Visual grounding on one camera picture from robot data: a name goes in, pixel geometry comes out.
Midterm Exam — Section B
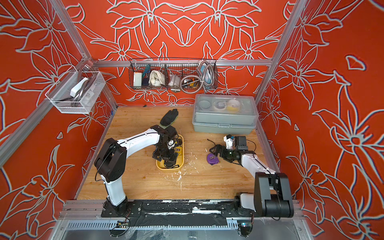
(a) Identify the coiled silver hose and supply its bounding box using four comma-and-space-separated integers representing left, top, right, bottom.
180, 59, 216, 94

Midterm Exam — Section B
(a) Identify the grey plastic lidded toolbox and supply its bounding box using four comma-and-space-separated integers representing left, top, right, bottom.
192, 94, 259, 135

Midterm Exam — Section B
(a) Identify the black wire wall basket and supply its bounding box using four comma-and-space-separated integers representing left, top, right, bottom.
129, 58, 219, 94

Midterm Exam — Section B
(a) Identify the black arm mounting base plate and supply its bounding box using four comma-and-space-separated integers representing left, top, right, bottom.
101, 199, 258, 218

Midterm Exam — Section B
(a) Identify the white cloth in basket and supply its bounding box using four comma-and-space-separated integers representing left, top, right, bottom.
149, 70, 166, 87

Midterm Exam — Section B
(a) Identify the white mesh wall basket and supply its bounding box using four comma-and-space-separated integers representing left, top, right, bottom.
46, 70, 106, 114

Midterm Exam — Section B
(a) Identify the yellow plastic storage tray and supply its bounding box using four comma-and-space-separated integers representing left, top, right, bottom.
156, 135, 185, 172

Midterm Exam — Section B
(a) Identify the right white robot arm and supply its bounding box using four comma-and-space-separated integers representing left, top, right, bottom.
209, 135, 295, 220

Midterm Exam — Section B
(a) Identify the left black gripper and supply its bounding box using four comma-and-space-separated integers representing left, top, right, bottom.
154, 143, 180, 165

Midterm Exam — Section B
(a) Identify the white box in basket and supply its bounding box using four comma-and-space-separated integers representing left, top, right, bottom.
133, 72, 143, 88

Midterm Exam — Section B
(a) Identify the purple tape measure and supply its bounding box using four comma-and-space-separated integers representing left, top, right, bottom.
207, 153, 220, 166

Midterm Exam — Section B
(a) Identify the black green work glove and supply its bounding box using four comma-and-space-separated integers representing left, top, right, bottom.
160, 109, 179, 129

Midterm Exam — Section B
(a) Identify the white device in mesh basket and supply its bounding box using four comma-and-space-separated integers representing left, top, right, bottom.
70, 78, 89, 98

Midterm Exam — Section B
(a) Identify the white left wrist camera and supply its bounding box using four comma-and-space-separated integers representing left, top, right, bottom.
167, 140, 177, 149

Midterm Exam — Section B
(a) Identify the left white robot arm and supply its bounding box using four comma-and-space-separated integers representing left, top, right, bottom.
94, 125, 183, 207

